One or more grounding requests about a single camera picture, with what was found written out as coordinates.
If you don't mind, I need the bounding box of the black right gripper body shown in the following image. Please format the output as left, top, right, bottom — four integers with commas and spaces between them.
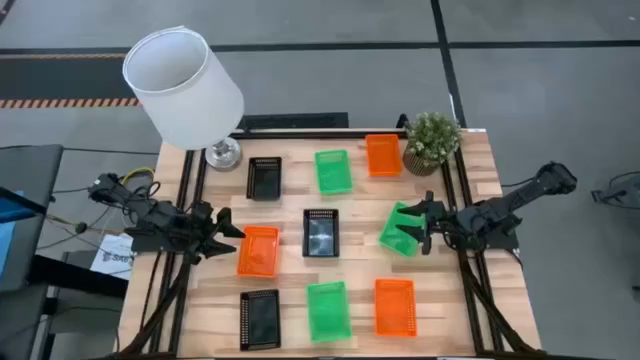
422, 191, 454, 256

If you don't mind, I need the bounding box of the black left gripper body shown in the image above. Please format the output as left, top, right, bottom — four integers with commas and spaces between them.
184, 201, 222, 264

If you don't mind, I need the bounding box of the green plastic basket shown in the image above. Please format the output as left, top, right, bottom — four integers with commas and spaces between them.
305, 280, 354, 344
377, 201, 427, 258
313, 148, 354, 196

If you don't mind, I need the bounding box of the orange plastic basket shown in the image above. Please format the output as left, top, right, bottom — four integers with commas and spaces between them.
236, 225, 281, 279
373, 277, 419, 339
364, 133, 404, 178

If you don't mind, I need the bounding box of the black plastic basket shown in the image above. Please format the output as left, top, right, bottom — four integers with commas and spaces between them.
238, 288, 282, 352
246, 156, 283, 202
301, 208, 341, 259

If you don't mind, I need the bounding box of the chrome lamp base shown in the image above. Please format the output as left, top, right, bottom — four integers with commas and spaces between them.
204, 135, 244, 172

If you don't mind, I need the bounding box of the potted green plant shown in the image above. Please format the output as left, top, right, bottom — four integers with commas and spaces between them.
402, 111, 464, 178

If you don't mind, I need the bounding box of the white printed paper sign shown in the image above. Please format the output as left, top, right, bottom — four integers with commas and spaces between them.
89, 233, 136, 282

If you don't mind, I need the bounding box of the black perforated panel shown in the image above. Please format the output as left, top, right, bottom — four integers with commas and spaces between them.
236, 111, 350, 132

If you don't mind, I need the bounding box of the black tripod base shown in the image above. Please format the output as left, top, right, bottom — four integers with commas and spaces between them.
590, 170, 640, 212

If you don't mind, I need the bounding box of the blue panel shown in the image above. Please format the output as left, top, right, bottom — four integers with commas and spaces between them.
0, 189, 25, 277

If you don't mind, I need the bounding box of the black aluminium frame rail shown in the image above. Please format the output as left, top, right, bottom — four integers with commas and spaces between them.
117, 148, 209, 357
439, 147, 536, 357
228, 130, 407, 141

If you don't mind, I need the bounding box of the yellow cable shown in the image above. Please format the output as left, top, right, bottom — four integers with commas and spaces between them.
119, 166, 157, 187

